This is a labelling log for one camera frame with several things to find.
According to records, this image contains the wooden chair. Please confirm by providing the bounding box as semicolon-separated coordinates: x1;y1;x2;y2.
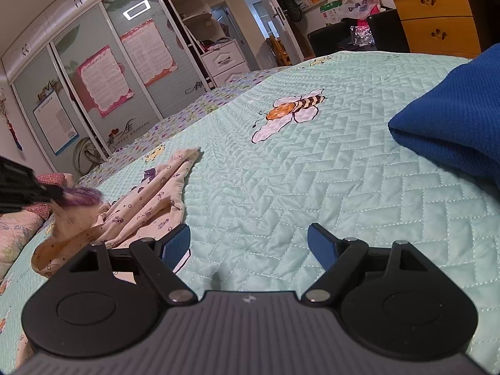
267;34;293;67

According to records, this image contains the white door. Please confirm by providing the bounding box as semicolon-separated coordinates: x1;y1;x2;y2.
242;0;303;63

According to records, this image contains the red tassel ornament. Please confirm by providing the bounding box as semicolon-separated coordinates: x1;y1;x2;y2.
0;90;23;152

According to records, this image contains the pink floral garment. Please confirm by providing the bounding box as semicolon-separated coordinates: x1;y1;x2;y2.
29;172;73;219

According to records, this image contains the white drawer cabinet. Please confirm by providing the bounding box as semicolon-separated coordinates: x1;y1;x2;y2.
201;39;251;87

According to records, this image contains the yellow wooden desk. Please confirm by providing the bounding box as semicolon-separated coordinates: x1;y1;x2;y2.
381;0;500;57

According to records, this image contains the white floor fan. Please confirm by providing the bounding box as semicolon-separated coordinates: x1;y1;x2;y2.
72;137;106;176

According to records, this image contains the green quilted bee bedspread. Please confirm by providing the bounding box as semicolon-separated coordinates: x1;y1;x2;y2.
0;51;500;368

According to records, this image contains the white plastic bag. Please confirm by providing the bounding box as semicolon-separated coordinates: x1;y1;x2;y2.
340;0;381;20

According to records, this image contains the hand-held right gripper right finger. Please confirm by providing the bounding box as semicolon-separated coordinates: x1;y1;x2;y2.
307;223;428;306

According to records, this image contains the orange-bordered poster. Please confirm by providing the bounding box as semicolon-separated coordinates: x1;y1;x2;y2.
119;19;177;88

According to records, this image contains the green white carton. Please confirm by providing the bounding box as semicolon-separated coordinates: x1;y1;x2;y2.
320;2;344;26

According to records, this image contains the black chair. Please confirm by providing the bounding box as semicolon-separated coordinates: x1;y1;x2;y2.
367;10;411;51
307;19;352;57

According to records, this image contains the white sliding door wardrobe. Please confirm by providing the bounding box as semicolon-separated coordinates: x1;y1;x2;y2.
2;0;254;165

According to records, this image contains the pink-bordered poster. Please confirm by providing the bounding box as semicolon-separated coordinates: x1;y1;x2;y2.
76;45;135;118

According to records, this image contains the blue-bordered poster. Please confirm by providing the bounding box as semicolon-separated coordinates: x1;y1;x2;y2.
32;90;79;155

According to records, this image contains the pink printed pajama top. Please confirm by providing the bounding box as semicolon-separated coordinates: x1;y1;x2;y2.
31;146;202;278

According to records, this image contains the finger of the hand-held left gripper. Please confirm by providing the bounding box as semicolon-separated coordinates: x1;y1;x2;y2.
39;185;65;206

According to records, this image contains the clear plastic packet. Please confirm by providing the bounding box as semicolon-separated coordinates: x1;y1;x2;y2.
349;25;372;45

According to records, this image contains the floral pillow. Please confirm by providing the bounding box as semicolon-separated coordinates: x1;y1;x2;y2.
0;211;45;278

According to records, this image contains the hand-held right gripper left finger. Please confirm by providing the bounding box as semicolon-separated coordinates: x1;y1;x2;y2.
69;223;198;305

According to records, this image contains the blue knit cloth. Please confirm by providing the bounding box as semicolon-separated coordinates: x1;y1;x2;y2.
388;42;500;192

